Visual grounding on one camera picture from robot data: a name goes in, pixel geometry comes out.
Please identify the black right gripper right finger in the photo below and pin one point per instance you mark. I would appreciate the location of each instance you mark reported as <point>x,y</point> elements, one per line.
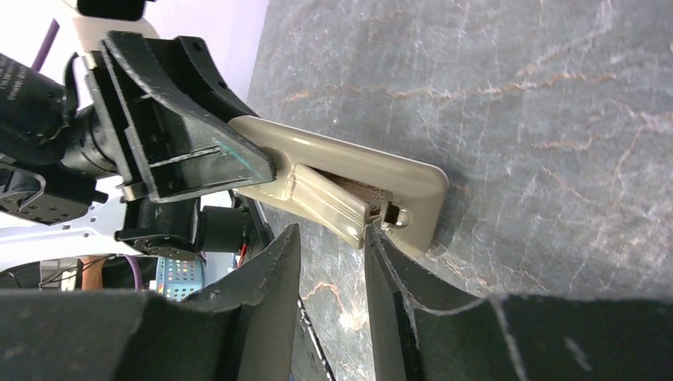
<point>423,328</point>

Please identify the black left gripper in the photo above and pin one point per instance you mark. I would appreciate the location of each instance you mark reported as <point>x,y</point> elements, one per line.
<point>160,120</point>

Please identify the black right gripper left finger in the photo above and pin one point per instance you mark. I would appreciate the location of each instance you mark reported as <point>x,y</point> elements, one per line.
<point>238,328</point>

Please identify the white remote control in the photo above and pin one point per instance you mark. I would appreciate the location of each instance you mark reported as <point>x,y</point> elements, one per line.
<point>405,196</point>

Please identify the beige battery cover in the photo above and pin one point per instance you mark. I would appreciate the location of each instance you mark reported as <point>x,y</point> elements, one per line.
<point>318,199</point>

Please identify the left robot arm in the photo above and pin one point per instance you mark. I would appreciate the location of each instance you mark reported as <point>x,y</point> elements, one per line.
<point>37,116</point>

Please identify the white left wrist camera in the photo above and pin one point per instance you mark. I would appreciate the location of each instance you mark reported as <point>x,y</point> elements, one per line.
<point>90,21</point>

